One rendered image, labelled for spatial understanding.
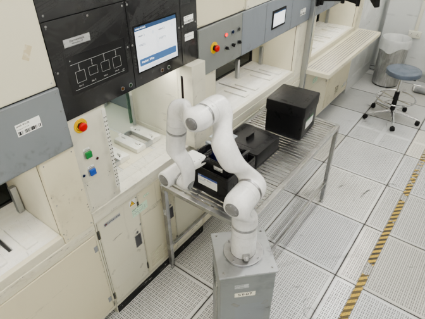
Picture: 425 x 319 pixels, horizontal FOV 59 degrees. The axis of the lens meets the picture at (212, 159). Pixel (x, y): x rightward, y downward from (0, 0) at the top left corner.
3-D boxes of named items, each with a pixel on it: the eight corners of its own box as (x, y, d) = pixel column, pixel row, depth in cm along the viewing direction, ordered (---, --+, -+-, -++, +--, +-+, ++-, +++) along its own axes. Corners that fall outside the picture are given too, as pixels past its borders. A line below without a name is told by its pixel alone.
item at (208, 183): (189, 184, 223) (188, 161, 213) (217, 162, 240) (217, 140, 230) (226, 204, 209) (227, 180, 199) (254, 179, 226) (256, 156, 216)
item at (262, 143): (256, 169, 234) (257, 152, 227) (218, 152, 249) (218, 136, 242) (279, 148, 253) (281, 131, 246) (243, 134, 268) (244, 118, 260)
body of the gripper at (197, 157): (178, 168, 193) (192, 157, 200) (193, 175, 187) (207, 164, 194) (177, 156, 188) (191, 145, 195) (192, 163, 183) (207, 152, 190)
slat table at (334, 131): (240, 312, 238) (245, 228, 194) (169, 267, 268) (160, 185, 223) (323, 201, 322) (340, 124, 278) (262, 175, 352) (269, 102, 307)
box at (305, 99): (300, 141, 260) (305, 108, 245) (263, 129, 273) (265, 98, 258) (315, 123, 280) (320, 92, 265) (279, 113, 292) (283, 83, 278)
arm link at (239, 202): (262, 221, 172) (266, 180, 158) (241, 247, 160) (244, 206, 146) (240, 211, 178) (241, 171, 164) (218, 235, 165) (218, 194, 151)
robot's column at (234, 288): (266, 354, 217) (279, 271, 172) (218, 362, 214) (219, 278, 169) (255, 311, 239) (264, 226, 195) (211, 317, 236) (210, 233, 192)
